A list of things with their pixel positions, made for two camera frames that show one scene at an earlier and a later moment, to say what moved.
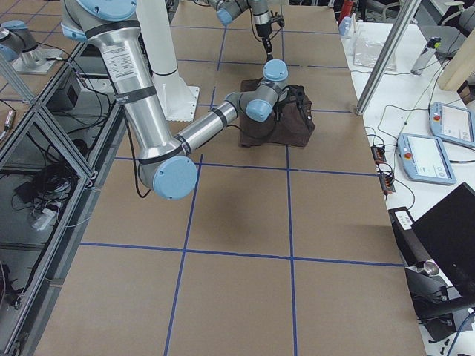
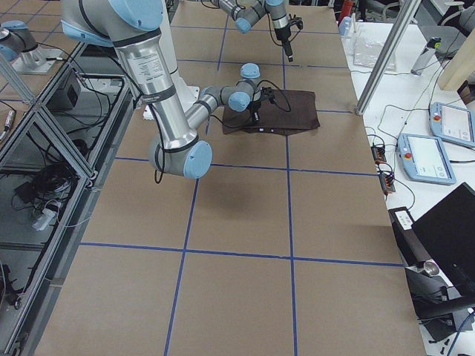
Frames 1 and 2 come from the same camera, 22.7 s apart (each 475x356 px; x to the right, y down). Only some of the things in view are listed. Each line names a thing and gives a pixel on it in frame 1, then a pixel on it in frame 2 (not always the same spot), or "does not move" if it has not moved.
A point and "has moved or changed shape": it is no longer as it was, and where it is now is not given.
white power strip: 44,219 does not move
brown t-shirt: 295,124 has moved or changed shape
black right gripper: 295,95 → 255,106
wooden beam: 461,67 does not move
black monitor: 447,231 does not move
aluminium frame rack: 52,150 does not move
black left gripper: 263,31 → 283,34
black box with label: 411,244 does not move
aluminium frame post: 404,15 does not move
